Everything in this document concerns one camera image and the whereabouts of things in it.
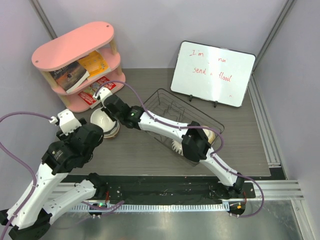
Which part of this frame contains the white ribbed bowl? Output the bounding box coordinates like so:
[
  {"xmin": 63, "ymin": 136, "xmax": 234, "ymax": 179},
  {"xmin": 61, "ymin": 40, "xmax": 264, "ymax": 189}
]
[{"xmin": 90, "ymin": 108, "xmax": 117, "ymax": 132}]

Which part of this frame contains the beige flower bowl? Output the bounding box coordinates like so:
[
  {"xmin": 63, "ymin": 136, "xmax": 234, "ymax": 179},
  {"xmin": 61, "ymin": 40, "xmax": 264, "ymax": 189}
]
[{"xmin": 103, "ymin": 133, "xmax": 118, "ymax": 139}]

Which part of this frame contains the teal plaid bowl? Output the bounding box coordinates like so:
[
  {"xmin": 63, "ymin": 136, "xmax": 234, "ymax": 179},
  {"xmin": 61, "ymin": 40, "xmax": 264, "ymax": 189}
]
[{"xmin": 103, "ymin": 122, "xmax": 120, "ymax": 136}]

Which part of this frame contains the black wire dish rack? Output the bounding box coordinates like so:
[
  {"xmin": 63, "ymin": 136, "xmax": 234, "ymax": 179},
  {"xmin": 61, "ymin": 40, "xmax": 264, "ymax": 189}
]
[{"xmin": 144, "ymin": 88, "xmax": 225, "ymax": 165}]

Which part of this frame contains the white bowl with blue stripes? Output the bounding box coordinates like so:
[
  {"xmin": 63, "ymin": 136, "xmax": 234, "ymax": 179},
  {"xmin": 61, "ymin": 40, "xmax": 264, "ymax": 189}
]
[{"xmin": 171, "ymin": 140, "xmax": 183, "ymax": 156}]

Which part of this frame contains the yellow dotted bowl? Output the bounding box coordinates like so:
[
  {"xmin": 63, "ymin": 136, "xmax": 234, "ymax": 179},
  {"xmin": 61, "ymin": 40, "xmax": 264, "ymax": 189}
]
[{"xmin": 203, "ymin": 129, "xmax": 216, "ymax": 145}]

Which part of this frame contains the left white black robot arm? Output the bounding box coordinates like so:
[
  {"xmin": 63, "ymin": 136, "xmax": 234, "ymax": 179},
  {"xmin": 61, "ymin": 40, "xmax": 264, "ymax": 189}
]
[{"xmin": 0, "ymin": 119, "xmax": 107, "ymax": 240}]

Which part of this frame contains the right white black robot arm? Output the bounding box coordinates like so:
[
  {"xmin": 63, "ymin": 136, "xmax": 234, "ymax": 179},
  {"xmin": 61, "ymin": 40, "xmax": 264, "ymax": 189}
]
[{"xmin": 97, "ymin": 90, "xmax": 245, "ymax": 198}]

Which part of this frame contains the red colourful cover book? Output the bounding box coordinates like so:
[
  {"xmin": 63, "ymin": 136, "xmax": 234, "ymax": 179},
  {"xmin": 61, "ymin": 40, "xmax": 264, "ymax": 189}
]
[{"xmin": 77, "ymin": 76, "xmax": 110, "ymax": 109}]

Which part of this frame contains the yellow cover book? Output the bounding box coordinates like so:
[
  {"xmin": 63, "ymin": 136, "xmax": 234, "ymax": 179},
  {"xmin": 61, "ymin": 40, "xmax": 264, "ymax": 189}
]
[{"xmin": 77, "ymin": 50, "xmax": 111, "ymax": 80}]

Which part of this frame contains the pink three-tier wooden shelf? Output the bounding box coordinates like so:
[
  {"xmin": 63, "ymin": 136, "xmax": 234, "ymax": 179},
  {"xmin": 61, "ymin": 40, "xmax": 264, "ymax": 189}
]
[{"xmin": 31, "ymin": 21, "xmax": 126, "ymax": 113}]

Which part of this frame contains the dark cover book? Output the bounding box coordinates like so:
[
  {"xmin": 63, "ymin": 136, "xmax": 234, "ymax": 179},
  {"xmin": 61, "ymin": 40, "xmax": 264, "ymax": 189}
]
[{"xmin": 49, "ymin": 61, "xmax": 90, "ymax": 94}]

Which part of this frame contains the white whiteboard with red writing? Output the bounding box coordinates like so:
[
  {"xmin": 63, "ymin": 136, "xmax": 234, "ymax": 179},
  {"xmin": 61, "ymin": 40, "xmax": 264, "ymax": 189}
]
[{"xmin": 170, "ymin": 41, "xmax": 256, "ymax": 108}]

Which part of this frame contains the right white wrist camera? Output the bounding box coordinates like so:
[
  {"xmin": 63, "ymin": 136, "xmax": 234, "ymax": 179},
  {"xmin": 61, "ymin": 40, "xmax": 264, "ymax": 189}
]
[{"xmin": 93, "ymin": 87, "xmax": 112, "ymax": 102}]

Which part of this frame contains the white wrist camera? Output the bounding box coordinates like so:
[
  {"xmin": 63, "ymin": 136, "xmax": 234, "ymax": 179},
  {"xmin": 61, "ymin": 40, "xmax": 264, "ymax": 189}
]
[
  {"xmin": 93, "ymin": 87, "xmax": 112, "ymax": 102},
  {"xmin": 49, "ymin": 108, "xmax": 82, "ymax": 136}
]

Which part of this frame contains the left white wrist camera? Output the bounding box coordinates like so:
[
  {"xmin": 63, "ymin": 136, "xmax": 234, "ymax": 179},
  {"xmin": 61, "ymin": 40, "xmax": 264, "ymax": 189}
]
[{"xmin": 49, "ymin": 108, "xmax": 82, "ymax": 136}]

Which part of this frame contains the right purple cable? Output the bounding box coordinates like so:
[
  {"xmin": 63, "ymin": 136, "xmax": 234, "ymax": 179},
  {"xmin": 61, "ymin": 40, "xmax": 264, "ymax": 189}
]
[{"xmin": 96, "ymin": 80, "xmax": 265, "ymax": 218}]

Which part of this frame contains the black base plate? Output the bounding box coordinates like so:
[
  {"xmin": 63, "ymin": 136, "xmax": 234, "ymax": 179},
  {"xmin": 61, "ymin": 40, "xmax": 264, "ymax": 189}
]
[{"xmin": 89, "ymin": 175, "xmax": 256, "ymax": 206}]

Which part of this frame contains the white slotted cable duct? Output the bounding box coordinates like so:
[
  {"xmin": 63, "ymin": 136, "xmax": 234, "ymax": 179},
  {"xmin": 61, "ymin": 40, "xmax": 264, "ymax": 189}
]
[{"xmin": 72, "ymin": 202, "xmax": 230, "ymax": 213}]

